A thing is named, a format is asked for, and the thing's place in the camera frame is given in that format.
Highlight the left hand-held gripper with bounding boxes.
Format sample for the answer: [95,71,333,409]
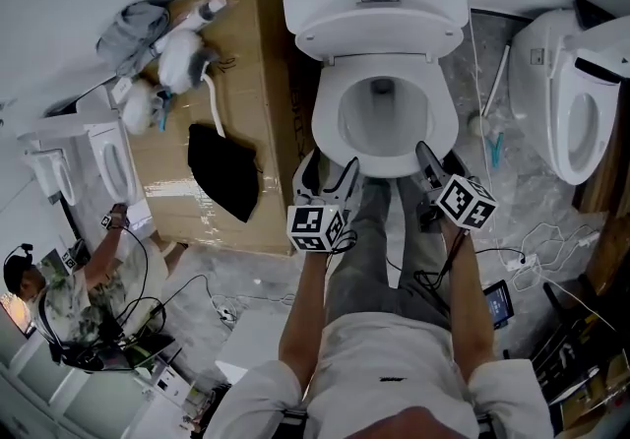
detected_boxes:
[286,149,360,251]

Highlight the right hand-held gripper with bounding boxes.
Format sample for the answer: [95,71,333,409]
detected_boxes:
[415,140,498,231]

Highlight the white toilet seat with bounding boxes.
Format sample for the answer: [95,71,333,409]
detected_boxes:
[310,50,460,178]

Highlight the person's right forearm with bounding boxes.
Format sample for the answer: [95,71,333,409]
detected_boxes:
[440,222,496,379]

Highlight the person's left forearm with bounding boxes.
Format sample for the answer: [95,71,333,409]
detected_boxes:
[279,249,331,379]

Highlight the white stick toilet brush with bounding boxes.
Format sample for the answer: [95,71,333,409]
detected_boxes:
[467,42,513,138]

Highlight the white smart toilet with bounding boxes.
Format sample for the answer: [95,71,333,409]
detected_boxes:
[506,0,630,187]

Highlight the white toilet lid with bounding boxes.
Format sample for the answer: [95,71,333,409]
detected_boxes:
[293,8,465,67]

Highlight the white square toilet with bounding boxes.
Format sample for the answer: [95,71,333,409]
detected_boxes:
[83,116,152,212]

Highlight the person's grey trousers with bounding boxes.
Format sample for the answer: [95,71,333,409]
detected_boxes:
[324,175,452,330]

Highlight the black cloth bag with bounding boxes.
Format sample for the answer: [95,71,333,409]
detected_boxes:
[187,123,262,224]

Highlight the white power strip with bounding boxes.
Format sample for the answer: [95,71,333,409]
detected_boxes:
[211,293,237,325]
[501,253,538,272]

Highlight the large cardboard box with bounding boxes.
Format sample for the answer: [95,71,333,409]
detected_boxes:
[125,0,316,259]

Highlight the black smartphone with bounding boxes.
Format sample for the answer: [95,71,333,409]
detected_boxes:
[481,279,516,329]

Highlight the brown wooden planks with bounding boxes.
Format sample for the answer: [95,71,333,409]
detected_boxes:
[573,121,630,295]

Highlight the white flat box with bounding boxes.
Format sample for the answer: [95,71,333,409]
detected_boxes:
[216,308,296,384]

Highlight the person's white shirt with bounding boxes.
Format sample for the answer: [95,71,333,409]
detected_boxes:
[204,311,555,439]

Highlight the white brush with grey bristles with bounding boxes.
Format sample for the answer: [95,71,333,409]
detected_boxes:
[157,28,227,138]

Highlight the white fluffy bundle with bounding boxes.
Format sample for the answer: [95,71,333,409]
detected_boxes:
[120,80,158,136]

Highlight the white tube bottle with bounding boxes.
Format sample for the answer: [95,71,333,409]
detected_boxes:
[166,0,227,34]

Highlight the black metal rack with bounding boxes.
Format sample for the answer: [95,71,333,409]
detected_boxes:
[531,279,630,428]

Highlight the grey laptop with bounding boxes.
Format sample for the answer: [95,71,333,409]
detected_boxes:
[120,333,176,374]

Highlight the grey crumpled cloth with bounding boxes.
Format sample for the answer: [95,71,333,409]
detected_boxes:
[95,1,171,79]

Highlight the person's chin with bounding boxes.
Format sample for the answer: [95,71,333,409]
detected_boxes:
[351,406,473,439]

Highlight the white cabinet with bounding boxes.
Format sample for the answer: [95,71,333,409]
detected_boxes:
[0,323,218,439]

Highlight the black framed screen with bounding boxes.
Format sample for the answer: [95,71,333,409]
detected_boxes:
[0,291,38,340]

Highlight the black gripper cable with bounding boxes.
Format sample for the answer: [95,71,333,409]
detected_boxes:
[412,227,526,320]
[324,228,405,276]

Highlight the long white cable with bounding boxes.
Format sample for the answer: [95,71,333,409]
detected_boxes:
[467,0,508,266]

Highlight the tangled white cables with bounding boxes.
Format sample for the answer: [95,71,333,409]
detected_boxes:
[511,222,601,295]

